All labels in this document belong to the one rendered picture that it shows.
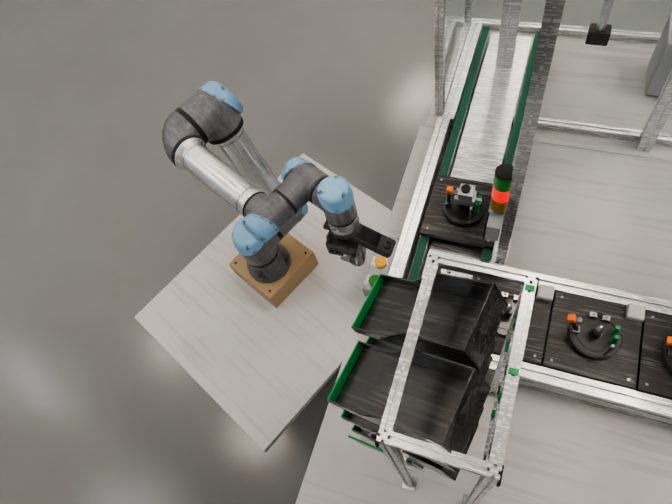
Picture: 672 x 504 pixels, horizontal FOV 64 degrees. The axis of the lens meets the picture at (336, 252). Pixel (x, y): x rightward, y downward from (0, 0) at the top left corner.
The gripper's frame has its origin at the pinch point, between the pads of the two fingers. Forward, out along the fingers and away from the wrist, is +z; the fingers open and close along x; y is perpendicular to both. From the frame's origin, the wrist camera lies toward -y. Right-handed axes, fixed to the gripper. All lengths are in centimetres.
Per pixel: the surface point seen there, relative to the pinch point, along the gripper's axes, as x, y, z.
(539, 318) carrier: -7, -49, 26
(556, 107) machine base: -98, -43, 37
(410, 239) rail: -24.1, -5.5, 27.3
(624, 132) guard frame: -87, -67, 34
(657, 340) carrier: -8, -81, 26
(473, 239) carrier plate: -28.2, -25.4, 26.3
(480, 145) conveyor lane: -70, -19, 32
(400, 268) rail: -13.0, -5.2, 27.3
